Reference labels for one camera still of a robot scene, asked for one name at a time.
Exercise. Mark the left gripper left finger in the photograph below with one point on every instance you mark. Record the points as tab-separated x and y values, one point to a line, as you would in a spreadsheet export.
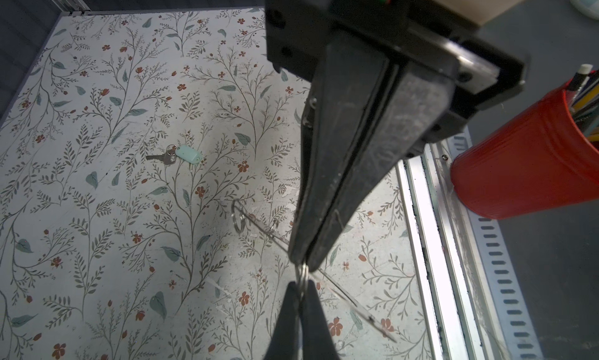
284	343

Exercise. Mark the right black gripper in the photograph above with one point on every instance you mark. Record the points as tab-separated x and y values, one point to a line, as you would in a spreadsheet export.
350	141

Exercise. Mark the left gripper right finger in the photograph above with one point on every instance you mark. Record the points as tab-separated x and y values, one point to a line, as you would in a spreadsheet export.
317	342

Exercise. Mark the green-capped key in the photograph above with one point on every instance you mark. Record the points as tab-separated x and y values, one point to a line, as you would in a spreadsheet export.
174	153

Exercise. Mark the red pencil cup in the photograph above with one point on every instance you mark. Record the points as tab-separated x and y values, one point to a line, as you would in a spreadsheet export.
538	161

